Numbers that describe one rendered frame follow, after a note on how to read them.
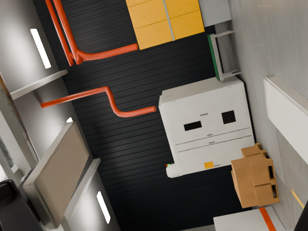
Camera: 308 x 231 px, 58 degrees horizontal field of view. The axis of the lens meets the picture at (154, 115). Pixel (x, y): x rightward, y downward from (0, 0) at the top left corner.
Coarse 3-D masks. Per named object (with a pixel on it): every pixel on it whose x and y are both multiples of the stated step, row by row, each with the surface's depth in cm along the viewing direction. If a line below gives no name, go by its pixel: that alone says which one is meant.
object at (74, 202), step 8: (56, 72) 1066; (64, 72) 1068; (40, 80) 898; (48, 80) 927; (24, 88) 779; (32, 88) 818; (16, 96) 735; (96, 160) 1193; (88, 168) 1139; (96, 168) 1145; (88, 176) 1067; (80, 184) 1024; (88, 184) 1035; (80, 192) 965; (72, 200) 930; (80, 200) 940; (72, 208) 884; (72, 216) 864
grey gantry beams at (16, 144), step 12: (0, 96) 242; (0, 108) 238; (0, 120) 241; (12, 120) 250; (0, 132) 245; (12, 132) 246; (12, 144) 250; (24, 144) 258; (12, 156) 254; (24, 156) 254; (12, 168) 263; (24, 168) 259; (60, 228) 286
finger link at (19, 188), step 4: (32, 168) 16; (28, 172) 16; (28, 176) 16; (24, 180) 15; (20, 184) 15; (20, 188) 15; (20, 192) 14; (24, 192) 14; (24, 196) 14; (28, 200) 13; (28, 204) 13; (32, 208) 14; (32, 212) 14; (36, 216) 14; (0, 228) 13
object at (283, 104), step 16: (272, 80) 17; (272, 96) 17; (288, 96) 14; (272, 112) 17; (288, 112) 15; (304, 112) 13; (288, 128) 15; (304, 128) 13; (304, 144) 14; (304, 160) 14
